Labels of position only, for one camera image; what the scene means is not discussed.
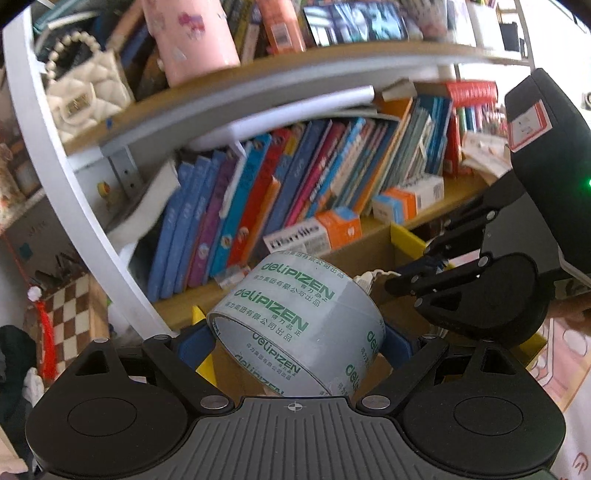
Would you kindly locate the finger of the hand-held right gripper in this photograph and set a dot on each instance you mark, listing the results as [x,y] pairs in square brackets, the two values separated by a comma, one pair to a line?
[438,277]
[461,221]

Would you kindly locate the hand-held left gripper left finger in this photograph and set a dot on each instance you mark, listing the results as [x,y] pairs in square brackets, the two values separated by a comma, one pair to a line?
[187,348]

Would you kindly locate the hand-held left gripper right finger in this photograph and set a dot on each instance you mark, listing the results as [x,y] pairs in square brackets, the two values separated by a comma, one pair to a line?
[397,346]

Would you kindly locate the yellow cardboard box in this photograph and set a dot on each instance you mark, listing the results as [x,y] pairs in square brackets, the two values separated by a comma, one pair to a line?
[406,237]

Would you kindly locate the grey packing tape roll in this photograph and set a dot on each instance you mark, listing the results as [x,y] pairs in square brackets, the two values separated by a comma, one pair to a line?
[295,314]

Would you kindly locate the person's right hand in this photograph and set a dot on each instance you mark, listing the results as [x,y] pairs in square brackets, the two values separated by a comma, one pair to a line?
[572,309]

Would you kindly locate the pile of books and papers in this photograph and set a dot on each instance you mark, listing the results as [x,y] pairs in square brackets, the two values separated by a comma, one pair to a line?
[485,152]

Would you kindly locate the small white red box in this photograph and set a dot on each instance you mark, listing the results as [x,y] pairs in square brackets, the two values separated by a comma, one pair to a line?
[233,277]

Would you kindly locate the wooden chessboard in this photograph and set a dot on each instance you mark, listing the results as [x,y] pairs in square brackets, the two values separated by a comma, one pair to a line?
[78,314]

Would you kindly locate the red thick book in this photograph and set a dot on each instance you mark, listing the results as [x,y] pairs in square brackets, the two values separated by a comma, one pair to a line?
[471,97]

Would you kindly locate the red tassel ornament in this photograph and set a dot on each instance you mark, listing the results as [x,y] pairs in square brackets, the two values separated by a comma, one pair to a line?
[46,332]

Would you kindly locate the black small box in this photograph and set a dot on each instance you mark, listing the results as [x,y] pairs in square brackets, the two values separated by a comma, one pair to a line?
[511,37]

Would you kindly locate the white bent book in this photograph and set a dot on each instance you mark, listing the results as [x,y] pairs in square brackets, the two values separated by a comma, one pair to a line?
[152,194]

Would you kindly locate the row of leaning books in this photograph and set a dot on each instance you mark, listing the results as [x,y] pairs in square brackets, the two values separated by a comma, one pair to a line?
[258,198]

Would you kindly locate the white wooden bookshelf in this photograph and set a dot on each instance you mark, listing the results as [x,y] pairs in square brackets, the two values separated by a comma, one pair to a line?
[78,221]

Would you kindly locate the dark group photo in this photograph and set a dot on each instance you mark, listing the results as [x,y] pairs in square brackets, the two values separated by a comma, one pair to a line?
[360,23]

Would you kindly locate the white quilted handbag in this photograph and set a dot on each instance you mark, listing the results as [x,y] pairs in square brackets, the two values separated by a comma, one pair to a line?
[87,97]

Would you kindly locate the pink patterned tumbler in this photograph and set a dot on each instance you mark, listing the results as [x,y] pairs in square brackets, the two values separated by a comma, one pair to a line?
[189,41]

